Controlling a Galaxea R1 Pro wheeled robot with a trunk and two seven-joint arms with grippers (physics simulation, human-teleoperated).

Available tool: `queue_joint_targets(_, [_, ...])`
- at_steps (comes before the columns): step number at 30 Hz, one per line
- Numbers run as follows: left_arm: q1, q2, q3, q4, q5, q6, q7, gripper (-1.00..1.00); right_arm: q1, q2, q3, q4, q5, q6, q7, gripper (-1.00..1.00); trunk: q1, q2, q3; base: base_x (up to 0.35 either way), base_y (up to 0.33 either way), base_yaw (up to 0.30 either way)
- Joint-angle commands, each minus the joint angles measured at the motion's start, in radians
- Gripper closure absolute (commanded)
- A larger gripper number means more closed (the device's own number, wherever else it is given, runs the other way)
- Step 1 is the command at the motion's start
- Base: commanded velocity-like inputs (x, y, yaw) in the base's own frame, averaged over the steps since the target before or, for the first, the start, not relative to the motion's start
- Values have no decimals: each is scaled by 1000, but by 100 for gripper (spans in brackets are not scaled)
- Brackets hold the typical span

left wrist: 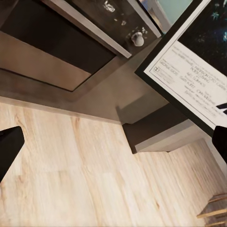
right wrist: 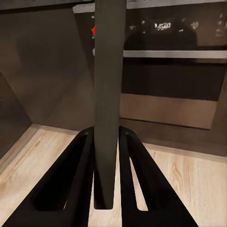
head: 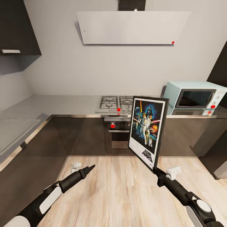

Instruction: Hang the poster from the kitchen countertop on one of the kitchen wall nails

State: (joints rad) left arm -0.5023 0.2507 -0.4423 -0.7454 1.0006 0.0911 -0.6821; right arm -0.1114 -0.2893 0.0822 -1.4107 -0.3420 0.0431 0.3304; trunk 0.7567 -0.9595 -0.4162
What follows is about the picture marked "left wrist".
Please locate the fridge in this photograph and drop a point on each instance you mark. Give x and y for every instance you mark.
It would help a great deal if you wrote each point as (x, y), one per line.
(166, 129)

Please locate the microwave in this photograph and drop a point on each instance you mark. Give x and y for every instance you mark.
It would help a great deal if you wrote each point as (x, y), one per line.
(174, 8)

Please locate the oven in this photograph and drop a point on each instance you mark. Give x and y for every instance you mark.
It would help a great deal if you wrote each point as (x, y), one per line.
(64, 48)

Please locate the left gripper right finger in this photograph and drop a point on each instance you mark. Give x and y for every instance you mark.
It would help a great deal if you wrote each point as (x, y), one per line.
(219, 140)

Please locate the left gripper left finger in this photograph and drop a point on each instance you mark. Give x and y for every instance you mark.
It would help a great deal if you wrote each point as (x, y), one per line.
(11, 142)

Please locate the poster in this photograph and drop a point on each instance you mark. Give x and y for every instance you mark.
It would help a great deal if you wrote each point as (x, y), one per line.
(188, 67)

